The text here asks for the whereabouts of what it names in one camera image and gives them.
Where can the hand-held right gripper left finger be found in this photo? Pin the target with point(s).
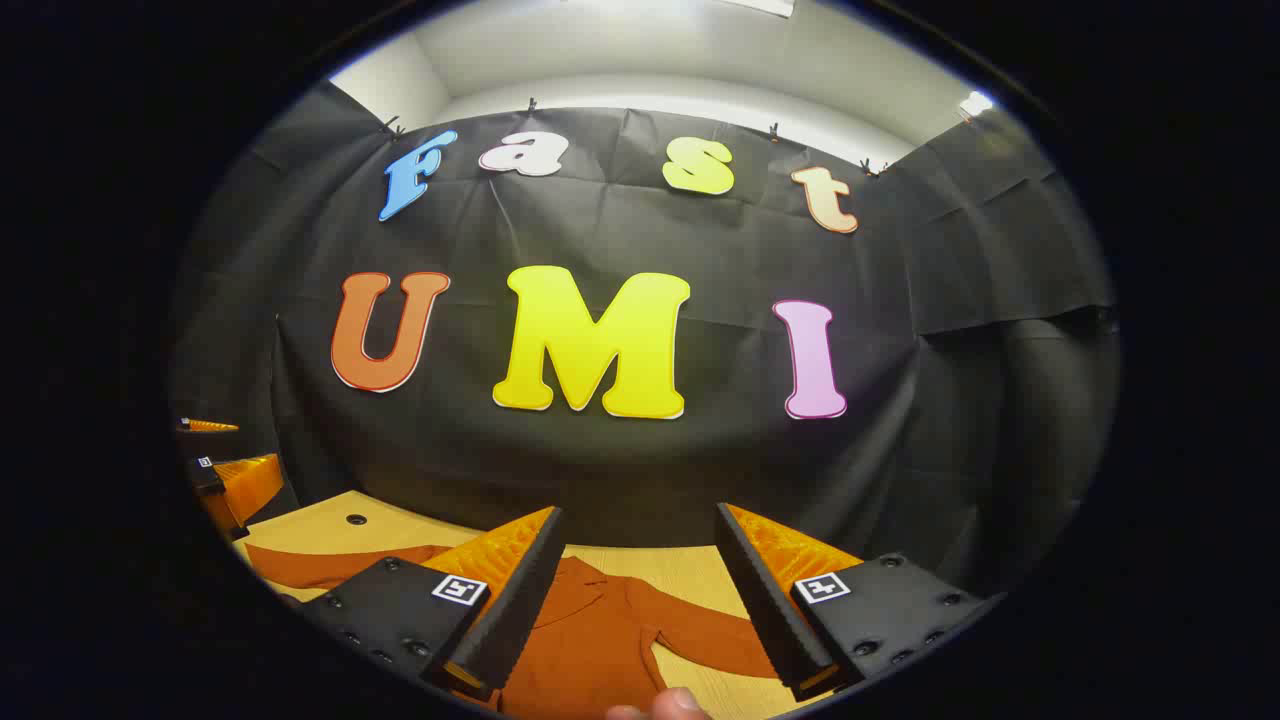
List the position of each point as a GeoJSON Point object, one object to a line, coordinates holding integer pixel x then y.
{"type": "Point", "coordinates": [520, 610]}

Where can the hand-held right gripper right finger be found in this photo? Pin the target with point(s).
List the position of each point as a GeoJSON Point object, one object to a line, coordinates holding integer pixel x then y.
{"type": "Point", "coordinates": [765, 610]}

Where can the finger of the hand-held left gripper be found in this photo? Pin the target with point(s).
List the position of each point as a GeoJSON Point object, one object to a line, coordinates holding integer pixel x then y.
{"type": "Point", "coordinates": [245, 485]}
{"type": "Point", "coordinates": [205, 426]}

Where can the orange shirt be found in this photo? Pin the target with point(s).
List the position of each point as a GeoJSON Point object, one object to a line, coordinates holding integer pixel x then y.
{"type": "Point", "coordinates": [590, 640]}

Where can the black backdrop cloth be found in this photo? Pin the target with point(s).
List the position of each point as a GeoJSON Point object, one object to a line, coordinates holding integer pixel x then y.
{"type": "Point", "coordinates": [600, 470]}

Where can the ceiling light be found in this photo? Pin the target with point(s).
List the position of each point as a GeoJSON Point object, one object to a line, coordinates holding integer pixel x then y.
{"type": "Point", "coordinates": [975, 103]}

